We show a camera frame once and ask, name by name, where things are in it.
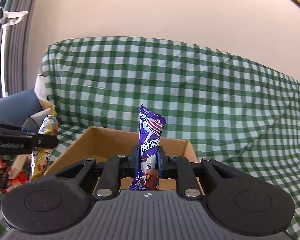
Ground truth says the yellow snack packet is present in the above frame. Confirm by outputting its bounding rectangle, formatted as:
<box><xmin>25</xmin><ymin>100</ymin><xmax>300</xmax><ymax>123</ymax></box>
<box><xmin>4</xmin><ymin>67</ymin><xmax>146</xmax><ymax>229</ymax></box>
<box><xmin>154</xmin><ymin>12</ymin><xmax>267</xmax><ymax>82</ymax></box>
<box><xmin>30</xmin><ymin>106</ymin><xmax>58</xmax><ymax>181</ymax></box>

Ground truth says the purple candy pack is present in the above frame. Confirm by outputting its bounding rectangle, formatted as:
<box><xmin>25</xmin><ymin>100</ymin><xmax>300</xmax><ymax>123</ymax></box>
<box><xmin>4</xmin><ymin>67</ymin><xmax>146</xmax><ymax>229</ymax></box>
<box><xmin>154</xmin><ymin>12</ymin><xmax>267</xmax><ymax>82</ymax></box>
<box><xmin>129</xmin><ymin>105</ymin><xmax>166</xmax><ymax>191</ymax></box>

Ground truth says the dark brown chocolate box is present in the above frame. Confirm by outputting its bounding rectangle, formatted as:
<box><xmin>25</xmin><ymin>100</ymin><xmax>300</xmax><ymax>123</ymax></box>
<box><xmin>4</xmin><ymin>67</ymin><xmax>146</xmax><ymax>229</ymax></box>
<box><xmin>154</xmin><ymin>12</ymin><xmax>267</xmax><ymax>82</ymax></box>
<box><xmin>0</xmin><ymin>166</ymin><xmax>10</xmax><ymax>192</ymax></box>

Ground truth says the blue sofa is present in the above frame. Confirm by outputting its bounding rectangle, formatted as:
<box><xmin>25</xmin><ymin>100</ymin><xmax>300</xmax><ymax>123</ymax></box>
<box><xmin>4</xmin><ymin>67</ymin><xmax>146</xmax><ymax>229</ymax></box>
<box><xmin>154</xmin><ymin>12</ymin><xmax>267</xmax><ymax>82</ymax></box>
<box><xmin>0</xmin><ymin>89</ymin><xmax>43</xmax><ymax>126</ymax></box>

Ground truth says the brown cardboard box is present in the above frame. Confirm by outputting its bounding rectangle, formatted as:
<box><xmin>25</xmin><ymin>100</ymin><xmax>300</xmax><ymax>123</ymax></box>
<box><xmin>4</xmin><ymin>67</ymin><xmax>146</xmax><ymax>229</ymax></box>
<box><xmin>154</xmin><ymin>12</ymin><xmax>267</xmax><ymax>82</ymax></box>
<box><xmin>42</xmin><ymin>127</ymin><xmax>199</xmax><ymax>198</ymax></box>

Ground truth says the red chip packet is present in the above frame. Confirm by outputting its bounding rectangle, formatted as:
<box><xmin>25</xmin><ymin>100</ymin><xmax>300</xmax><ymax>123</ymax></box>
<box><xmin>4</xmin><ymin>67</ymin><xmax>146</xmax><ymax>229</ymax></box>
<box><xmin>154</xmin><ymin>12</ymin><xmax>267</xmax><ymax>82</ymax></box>
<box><xmin>4</xmin><ymin>171</ymin><xmax>28</xmax><ymax>193</ymax></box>

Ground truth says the white paper bag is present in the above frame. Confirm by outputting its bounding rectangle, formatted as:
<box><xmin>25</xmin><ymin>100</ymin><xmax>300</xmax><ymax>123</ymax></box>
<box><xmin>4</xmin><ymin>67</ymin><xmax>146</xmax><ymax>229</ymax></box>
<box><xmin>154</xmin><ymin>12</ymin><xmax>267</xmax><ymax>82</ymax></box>
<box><xmin>22</xmin><ymin>73</ymin><xmax>53</xmax><ymax>130</ymax></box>

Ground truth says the green checkered cloth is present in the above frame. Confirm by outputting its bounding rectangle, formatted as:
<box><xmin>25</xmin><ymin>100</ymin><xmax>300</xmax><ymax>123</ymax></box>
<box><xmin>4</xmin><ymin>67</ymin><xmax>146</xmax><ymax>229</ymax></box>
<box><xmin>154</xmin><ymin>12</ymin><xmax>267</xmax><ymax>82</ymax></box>
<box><xmin>0</xmin><ymin>37</ymin><xmax>300</xmax><ymax>239</ymax></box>

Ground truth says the white floor lamp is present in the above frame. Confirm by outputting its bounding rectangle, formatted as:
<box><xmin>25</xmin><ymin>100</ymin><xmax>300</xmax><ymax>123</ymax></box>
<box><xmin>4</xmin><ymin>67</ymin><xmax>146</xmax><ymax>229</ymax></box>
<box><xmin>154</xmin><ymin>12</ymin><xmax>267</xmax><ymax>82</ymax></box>
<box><xmin>0</xmin><ymin>7</ymin><xmax>29</xmax><ymax>98</ymax></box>

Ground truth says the grey curtain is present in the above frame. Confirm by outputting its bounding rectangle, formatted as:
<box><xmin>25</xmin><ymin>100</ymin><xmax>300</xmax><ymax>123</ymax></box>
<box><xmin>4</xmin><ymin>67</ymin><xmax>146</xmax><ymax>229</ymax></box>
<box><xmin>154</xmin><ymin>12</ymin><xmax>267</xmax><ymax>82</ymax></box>
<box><xmin>5</xmin><ymin>0</ymin><xmax>36</xmax><ymax>95</ymax></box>

